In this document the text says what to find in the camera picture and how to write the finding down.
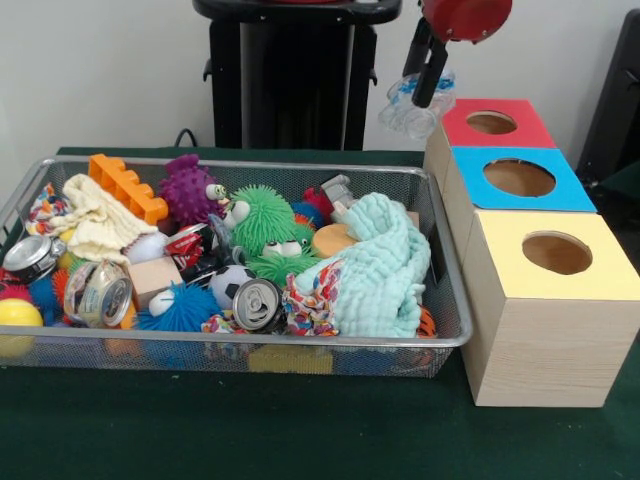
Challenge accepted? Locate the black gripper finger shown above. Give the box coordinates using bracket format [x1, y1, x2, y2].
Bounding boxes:
[401, 18, 433, 77]
[410, 39, 450, 109]

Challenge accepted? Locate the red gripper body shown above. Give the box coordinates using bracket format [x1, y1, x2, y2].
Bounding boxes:
[419, 0, 514, 46]

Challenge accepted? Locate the crushed clear plastic bottle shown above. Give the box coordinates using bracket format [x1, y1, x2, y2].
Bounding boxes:
[378, 67, 457, 141]

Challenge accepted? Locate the wooden box with three holes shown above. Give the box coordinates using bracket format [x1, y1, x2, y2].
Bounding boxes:
[423, 98, 640, 409]

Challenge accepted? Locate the black flat panel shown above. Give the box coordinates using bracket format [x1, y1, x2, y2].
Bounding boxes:
[574, 8, 640, 174]

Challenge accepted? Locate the mint green cloth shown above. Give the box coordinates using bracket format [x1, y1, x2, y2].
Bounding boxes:
[294, 192, 432, 340]

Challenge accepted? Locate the green fuzzy toy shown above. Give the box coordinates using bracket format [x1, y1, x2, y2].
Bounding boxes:
[228, 184, 297, 256]

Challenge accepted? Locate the dark green table cloth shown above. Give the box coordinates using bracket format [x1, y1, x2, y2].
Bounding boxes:
[594, 162, 640, 201]
[0, 145, 640, 480]

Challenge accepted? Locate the purple spiky toy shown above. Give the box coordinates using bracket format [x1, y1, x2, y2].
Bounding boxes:
[158, 153, 231, 226]

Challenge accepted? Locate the silver drink can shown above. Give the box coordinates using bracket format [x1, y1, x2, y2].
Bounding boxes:
[63, 259, 135, 329]
[232, 278, 286, 333]

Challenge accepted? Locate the small soccer ball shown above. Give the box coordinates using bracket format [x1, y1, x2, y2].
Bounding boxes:
[208, 264, 257, 310]

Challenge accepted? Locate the orange toy building block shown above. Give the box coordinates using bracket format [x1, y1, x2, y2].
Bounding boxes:
[88, 153, 171, 225]

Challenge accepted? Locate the blue fuzzy toy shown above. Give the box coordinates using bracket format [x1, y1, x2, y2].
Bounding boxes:
[134, 282, 224, 332]

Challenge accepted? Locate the cream knitted cloth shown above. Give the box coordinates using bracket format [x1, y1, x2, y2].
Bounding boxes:
[62, 174, 159, 264]

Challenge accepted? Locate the yellow ball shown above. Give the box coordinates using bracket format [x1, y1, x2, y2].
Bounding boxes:
[0, 299, 45, 357]

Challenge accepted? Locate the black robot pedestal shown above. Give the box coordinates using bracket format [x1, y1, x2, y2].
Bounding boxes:
[192, 0, 404, 151]

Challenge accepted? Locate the shallow wire mesh bin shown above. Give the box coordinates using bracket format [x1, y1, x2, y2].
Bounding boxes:
[0, 155, 475, 380]

